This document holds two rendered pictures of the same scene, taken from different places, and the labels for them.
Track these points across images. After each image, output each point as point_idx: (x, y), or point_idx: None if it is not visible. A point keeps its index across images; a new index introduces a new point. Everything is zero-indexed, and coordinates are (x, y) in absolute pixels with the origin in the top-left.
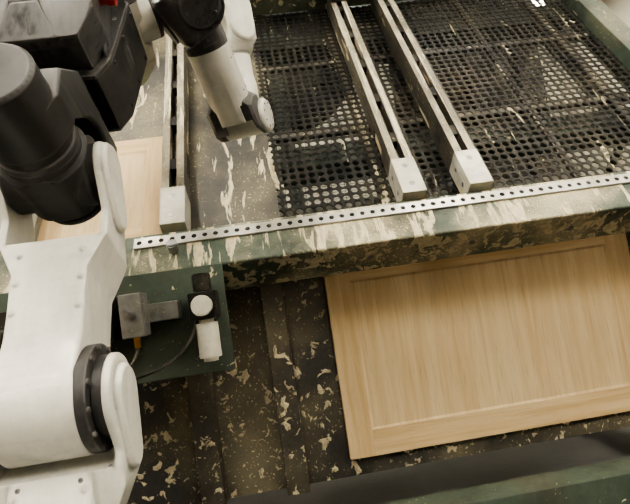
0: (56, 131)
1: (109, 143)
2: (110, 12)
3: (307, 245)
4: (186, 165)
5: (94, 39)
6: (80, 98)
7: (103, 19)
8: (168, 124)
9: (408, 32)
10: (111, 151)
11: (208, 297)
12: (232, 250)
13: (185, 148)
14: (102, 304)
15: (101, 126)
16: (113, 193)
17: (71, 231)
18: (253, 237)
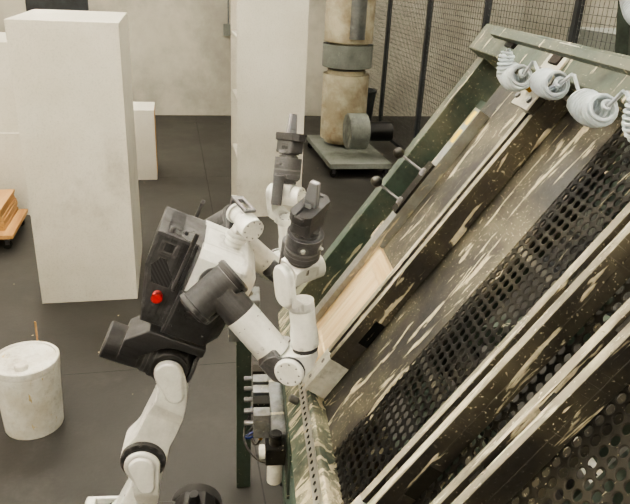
0: (127, 363)
1: (190, 353)
2: (178, 292)
3: (297, 482)
4: (359, 336)
5: (153, 317)
6: (147, 345)
7: (161, 305)
8: (381, 286)
9: (612, 345)
10: (165, 369)
11: (261, 451)
12: (296, 435)
13: (369, 320)
14: (165, 427)
15: (178, 348)
16: (161, 389)
17: (323, 330)
18: (304, 440)
